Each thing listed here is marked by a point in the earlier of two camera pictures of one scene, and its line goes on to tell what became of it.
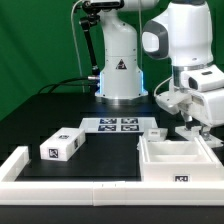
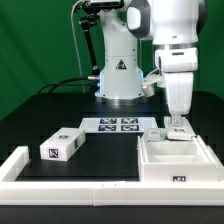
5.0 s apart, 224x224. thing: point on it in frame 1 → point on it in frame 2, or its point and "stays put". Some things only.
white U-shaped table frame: [101, 193] stays put
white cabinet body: [188, 161] stays put
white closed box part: [62, 144] stays put
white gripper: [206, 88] → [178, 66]
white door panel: [191, 132] → [180, 131]
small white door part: [155, 134] stays put
